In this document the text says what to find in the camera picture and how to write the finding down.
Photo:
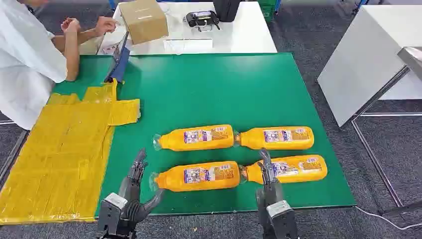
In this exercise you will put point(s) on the person's right hand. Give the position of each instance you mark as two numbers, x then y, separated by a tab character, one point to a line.
71	25

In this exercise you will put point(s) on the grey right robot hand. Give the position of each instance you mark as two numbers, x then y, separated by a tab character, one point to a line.
269	191

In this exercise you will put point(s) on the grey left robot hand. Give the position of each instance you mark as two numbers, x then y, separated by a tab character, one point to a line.
133	194

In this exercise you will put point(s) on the person's left hand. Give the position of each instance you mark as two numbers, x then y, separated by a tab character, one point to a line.
106	25

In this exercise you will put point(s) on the orange drink bottle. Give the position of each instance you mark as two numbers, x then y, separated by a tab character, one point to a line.
197	142
197	184
280	143
296	176

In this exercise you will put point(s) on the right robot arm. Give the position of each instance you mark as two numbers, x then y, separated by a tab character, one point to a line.
265	227

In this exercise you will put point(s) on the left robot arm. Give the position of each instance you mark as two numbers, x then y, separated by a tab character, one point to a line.
125	232

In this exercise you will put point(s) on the cardboard box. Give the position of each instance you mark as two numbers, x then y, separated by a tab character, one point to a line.
145	21

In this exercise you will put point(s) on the person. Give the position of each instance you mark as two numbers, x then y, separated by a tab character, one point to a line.
23	66

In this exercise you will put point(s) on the yellow sheet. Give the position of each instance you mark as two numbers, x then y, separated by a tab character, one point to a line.
59	158

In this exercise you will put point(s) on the clear acrylic sign holder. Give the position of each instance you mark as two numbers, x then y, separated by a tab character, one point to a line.
188	46

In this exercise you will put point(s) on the black handheld controller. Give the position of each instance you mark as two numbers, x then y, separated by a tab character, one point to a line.
201	19

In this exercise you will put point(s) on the green mat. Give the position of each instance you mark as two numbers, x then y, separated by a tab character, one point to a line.
214	92

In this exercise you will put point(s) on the black bag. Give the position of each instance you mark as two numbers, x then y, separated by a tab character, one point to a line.
226	10

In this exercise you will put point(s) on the large white tilted table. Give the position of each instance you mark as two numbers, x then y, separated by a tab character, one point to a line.
359	62

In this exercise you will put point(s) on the green crate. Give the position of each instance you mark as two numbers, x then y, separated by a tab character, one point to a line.
268	10

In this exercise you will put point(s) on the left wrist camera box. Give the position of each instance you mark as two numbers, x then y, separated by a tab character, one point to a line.
111	211

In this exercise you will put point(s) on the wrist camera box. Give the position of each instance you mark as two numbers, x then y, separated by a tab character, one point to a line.
111	211
282	217

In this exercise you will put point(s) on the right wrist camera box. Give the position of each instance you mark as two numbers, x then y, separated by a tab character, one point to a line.
282	217

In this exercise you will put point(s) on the metal table leg frame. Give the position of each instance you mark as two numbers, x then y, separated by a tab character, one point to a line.
372	155

